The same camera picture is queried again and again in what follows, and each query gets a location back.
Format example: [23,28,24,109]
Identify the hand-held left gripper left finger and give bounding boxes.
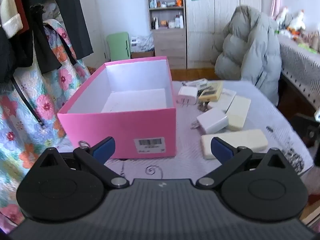
[37,136,130,189]

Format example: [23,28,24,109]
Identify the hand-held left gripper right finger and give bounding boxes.
[196,136,288,189]

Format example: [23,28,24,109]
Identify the pink cardboard box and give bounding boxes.
[57,56,177,159]

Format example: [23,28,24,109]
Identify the long cream remote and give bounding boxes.
[201,129,269,160]

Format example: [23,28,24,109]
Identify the large white charger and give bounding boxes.
[192,108,229,134]

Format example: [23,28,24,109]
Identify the white remote with label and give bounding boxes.
[207,89,237,112]

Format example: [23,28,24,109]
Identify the yellowed remote with display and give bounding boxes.
[199,81,223,102]

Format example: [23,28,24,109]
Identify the small white charger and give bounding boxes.
[177,86,198,106]

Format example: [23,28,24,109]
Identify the white printed tablecloth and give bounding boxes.
[56,80,316,180]

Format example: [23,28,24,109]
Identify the grey patterned table cover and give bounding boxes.
[276,34,320,101]

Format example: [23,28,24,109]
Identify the floral quilt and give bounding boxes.
[0,19,92,228]

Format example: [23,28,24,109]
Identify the grey puffer jacket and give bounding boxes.
[214,5,283,106]

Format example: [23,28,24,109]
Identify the brown cardboard box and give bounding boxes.
[131,50,155,59]

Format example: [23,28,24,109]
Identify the green folding table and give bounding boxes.
[107,32,131,62]

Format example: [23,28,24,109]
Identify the white plush goose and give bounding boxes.
[287,9,307,33]

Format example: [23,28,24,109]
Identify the white blue packet bundle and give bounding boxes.
[130,35,154,52]

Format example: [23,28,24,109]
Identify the grey plush toy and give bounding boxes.
[276,7,289,24]

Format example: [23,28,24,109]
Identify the wooden bookshelf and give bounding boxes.
[146,0,187,69]

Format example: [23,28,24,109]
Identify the light wooden wardrobe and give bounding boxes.
[184,0,263,69]

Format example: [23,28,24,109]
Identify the black hanging garments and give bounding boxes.
[0,0,94,83]

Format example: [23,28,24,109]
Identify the red garment with white cuff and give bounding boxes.
[0,0,29,39]

